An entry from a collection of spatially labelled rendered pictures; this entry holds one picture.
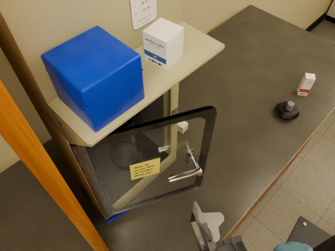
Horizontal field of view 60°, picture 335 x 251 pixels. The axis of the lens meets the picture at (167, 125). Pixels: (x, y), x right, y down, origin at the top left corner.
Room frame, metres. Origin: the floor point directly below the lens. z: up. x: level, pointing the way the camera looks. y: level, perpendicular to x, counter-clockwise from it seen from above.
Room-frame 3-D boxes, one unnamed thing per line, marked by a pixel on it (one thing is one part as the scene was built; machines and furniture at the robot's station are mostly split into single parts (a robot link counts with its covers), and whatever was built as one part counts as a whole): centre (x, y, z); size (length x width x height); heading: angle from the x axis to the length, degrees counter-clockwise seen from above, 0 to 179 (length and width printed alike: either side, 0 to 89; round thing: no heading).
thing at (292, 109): (0.74, -0.48, 0.97); 0.09 x 0.09 x 0.07
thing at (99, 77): (0.32, 0.11, 1.56); 0.10 x 0.10 x 0.09; 45
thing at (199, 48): (0.38, 0.04, 1.46); 0.32 x 0.11 x 0.10; 135
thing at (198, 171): (0.35, -0.04, 1.20); 0.10 x 0.05 x 0.03; 109
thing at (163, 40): (0.42, 0.01, 1.54); 0.05 x 0.05 x 0.06; 53
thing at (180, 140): (0.36, 0.04, 1.19); 0.30 x 0.01 x 0.40; 109
